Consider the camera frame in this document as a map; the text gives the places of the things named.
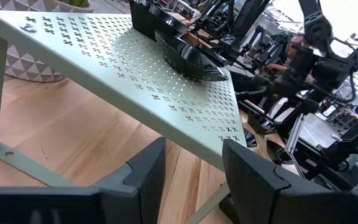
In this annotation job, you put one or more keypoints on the black rounded wavy mini plate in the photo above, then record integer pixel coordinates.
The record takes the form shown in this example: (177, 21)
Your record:
(191, 59)

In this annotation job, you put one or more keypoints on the black background robot arm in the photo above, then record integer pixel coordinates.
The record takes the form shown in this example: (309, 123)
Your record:
(247, 18)

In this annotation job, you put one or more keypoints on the succulent in white patterned pot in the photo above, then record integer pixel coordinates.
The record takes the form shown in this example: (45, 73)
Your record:
(26, 67)

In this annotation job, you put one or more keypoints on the person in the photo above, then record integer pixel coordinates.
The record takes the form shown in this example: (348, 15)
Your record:
(277, 68)

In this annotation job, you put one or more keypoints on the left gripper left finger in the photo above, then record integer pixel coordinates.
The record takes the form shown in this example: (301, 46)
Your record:
(141, 186)

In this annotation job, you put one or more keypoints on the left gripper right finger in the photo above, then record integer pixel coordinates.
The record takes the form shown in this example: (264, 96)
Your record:
(253, 193)

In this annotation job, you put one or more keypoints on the black deep square mini bowl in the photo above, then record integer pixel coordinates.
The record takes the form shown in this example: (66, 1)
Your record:
(154, 18)

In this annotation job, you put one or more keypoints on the neighbouring workstation frame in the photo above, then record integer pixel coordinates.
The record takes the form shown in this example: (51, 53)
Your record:
(319, 132)

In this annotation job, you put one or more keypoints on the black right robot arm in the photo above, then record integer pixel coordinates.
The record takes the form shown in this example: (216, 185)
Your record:
(317, 29)

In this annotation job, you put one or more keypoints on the green perforated metal shelf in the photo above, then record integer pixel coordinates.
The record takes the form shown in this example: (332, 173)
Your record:
(120, 62)

